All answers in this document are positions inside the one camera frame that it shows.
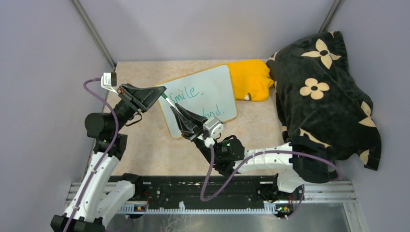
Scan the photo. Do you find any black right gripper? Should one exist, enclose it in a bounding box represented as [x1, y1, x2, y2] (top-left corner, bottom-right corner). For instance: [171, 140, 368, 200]
[172, 102, 221, 164]

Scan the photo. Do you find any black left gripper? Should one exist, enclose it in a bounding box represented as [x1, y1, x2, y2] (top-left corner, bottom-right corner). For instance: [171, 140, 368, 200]
[111, 83, 166, 133]

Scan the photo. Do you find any white marker pen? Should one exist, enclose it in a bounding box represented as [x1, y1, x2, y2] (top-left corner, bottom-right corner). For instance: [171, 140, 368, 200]
[165, 97, 177, 109]

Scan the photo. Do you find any yellow-framed whiteboard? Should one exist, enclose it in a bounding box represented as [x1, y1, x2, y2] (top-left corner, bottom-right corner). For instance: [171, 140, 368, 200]
[157, 65, 238, 122]

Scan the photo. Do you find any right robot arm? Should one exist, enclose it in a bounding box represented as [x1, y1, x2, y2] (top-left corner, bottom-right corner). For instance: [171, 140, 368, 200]
[170, 103, 341, 202]

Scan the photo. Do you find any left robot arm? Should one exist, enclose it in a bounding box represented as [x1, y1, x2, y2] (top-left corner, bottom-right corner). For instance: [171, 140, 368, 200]
[50, 84, 166, 232]

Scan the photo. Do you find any folded yellow cloth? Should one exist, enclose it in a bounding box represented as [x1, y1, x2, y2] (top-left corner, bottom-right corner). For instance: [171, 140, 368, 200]
[226, 59, 274, 102]

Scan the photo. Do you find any black floral blanket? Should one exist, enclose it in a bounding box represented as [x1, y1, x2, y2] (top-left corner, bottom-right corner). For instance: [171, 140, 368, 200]
[266, 31, 382, 171]

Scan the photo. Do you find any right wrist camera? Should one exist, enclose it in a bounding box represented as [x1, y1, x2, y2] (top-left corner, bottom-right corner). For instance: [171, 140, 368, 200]
[203, 116, 224, 139]

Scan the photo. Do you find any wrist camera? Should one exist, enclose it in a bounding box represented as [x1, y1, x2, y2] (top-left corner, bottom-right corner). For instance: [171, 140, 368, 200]
[203, 116, 224, 139]
[101, 72, 117, 87]

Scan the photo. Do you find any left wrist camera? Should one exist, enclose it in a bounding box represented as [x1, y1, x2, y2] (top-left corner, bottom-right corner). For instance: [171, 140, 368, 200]
[101, 72, 117, 87]

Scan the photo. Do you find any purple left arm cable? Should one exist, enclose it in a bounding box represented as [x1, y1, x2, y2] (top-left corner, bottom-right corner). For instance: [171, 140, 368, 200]
[62, 77, 120, 232]

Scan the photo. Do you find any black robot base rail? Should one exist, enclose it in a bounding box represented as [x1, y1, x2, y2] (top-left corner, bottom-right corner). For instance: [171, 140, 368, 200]
[123, 175, 304, 218]

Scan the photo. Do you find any left metal corner post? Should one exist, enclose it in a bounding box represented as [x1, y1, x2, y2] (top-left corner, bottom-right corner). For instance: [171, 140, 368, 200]
[70, 0, 117, 70]

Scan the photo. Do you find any metal corner post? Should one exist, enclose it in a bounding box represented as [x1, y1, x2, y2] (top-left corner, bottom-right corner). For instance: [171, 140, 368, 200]
[318, 0, 343, 33]
[70, 0, 117, 70]

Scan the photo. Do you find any right metal corner post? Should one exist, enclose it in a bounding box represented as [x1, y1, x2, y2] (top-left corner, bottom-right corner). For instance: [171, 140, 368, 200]
[318, 0, 343, 33]

